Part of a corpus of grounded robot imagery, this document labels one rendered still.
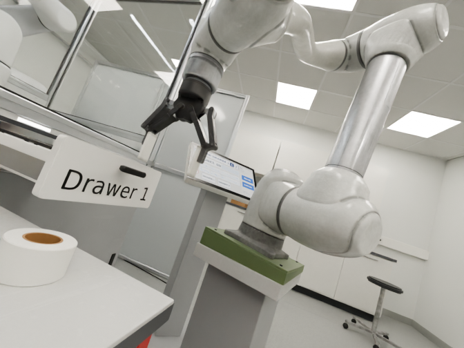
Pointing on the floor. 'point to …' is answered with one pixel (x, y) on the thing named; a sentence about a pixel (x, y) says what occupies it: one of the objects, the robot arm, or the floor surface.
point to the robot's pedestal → (232, 304)
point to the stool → (376, 313)
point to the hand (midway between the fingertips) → (166, 163)
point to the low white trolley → (79, 306)
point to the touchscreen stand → (187, 270)
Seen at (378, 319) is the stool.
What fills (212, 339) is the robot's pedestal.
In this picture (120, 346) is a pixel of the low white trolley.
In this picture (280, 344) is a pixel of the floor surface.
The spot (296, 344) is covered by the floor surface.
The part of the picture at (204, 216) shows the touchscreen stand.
